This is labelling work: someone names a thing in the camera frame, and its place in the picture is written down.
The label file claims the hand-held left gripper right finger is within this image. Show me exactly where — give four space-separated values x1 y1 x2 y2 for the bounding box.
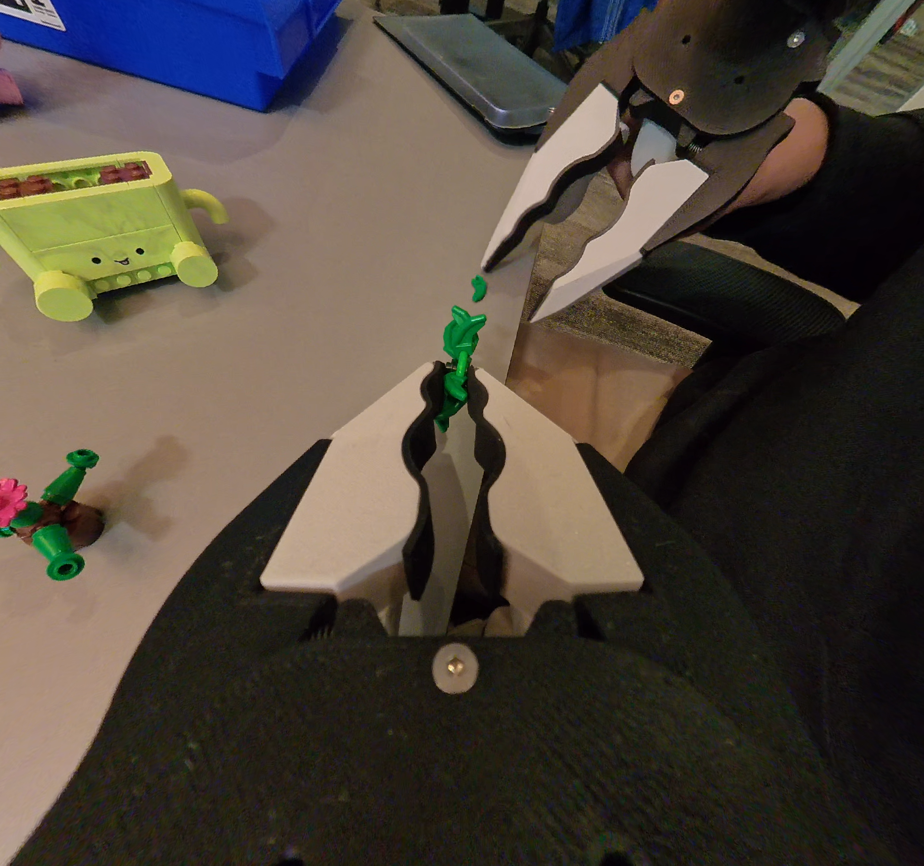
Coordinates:
463 365 645 616

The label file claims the person's right hand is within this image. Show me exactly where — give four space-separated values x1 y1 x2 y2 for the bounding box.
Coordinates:
732 96 830 214

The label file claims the green spiky toy brick plant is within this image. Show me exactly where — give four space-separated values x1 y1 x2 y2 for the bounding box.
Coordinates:
435 305 486 434

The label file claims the toy brick flowering cactus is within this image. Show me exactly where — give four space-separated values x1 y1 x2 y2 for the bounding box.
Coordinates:
0 449 105 582

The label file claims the black office chair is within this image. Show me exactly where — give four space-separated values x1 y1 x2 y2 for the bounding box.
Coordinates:
603 240 846 369

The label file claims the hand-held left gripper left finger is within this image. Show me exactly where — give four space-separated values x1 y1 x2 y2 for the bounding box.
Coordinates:
260 361 444 622

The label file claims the person's black top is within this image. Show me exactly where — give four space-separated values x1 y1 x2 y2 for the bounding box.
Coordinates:
624 245 924 866

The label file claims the grey closed laptop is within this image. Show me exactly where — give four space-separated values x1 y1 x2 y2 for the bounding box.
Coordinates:
373 12 571 137

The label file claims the lime green toy brick planter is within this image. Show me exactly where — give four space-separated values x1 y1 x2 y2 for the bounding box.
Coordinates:
0 152 231 323

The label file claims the pink toy brick planter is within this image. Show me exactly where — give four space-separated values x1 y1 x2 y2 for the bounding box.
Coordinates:
0 36 24 109

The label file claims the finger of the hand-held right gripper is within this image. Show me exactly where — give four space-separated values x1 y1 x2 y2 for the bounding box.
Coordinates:
528 157 713 324
480 81 629 274

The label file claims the blue storage bin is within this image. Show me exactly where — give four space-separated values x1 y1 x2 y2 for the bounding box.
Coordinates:
0 0 360 113

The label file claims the person's right forearm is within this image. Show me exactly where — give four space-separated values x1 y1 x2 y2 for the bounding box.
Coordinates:
704 90 924 304

